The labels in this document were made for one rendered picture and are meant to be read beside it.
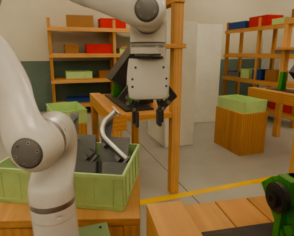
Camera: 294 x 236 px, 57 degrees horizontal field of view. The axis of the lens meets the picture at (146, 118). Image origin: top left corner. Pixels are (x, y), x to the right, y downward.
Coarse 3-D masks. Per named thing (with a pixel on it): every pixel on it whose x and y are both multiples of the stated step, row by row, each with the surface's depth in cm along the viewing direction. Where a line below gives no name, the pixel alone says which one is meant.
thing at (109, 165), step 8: (112, 120) 146; (112, 128) 147; (120, 144) 143; (128, 144) 142; (104, 152) 143; (112, 152) 142; (104, 160) 142; (112, 160) 141; (104, 168) 135; (112, 168) 134; (120, 168) 134
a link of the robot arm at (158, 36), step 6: (162, 24) 60; (132, 30) 62; (138, 30) 60; (156, 30) 60; (162, 30) 61; (132, 36) 62; (138, 36) 61; (144, 36) 60; (150, 36) 60; (156, 36) 61; (162, 36) 62; (132, 42) 62; (138, 42) 61; (144, 42) 61; (150, 42) 61; (156, 42) 61; (162, 42) 62
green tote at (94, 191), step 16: (96, 144) 156; (96, 160) 159; (0, 176) 122; (16, 176) 122; (80, 176) 117; (96, 176) 116; (112, 176) 115; (128, 176) 126; (0, 192) 125; (16, 192) 124; (80, 192) 119; (96, 192) 118; (112, 192) 116; (128, 192) 128; (96, 208) 120; (112, 208) 119
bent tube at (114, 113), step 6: (114, 108) 143; (108, 114) 144; (114, 114) 143; (120, 114) 144; (102, 120) 143; (108, 120) 143; (102, 126) 142; (102, 132) 141; (102, 138) 140; (108, 138) 140; (108, 144) 139; (114, 144) 139; (114, 150) 138; (120, 150) 137; (120, 156) 137; (126, 156) 136
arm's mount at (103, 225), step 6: (78, 228) 93; (84, 228) 93; (90, 228) 93; (96, 228) 93; (102, 228) 92; (84, 234) 90; (90, 234) 90; (96, 234) 89; (102, 234) 89; (108, 234) 89
